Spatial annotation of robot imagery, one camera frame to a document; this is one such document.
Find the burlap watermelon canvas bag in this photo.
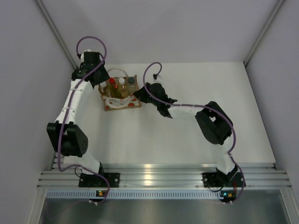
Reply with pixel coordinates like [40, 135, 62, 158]
[98, 68, 142, 112]

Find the white cap amber bottle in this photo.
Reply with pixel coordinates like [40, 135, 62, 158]
[118, 77, 128, 98]
[99, 82, 110, 97]

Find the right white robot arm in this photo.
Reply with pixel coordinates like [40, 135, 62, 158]
[133, 83, 238, 187]

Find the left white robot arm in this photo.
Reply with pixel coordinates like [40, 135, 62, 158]
[46, 49, 109, 187]

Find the grey cap clear jar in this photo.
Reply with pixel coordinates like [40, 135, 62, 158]
[127, 77, 135, 95]

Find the red cap yellow bottle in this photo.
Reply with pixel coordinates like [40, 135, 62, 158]
[108, 78, 119, 98]

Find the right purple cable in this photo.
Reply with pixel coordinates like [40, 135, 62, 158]
[142, 62, 246, 205]

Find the purple cable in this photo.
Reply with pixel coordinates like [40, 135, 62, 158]
[142, 62, 246, 205]
[57, 36, 110, 206]

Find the left aluminium frame post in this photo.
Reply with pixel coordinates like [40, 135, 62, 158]
[33, 0, 77, 69]

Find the aluminium frame post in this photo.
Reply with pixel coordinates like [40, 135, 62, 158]
[243, 0, 287, 68]
[33, 0, 77, 69]

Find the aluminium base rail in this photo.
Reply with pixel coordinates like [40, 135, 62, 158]
[37, 163, 292, 189]

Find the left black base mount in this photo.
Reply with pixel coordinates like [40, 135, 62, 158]
[78, 173, 121, 188]

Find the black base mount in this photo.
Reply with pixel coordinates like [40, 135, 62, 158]
[202, 173, 223, 192]
[78, 173, 121, 188]

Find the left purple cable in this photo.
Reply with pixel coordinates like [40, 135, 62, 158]
[57, 36, 110, 206]

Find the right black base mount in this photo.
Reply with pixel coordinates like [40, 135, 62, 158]
[202, 173, 223, 192]

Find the white slotted cable duct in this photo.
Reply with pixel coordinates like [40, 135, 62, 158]
[46, 189, 232, 200]

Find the right aluminium frame post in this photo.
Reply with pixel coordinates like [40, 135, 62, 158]
[243, 0, 287, 68]

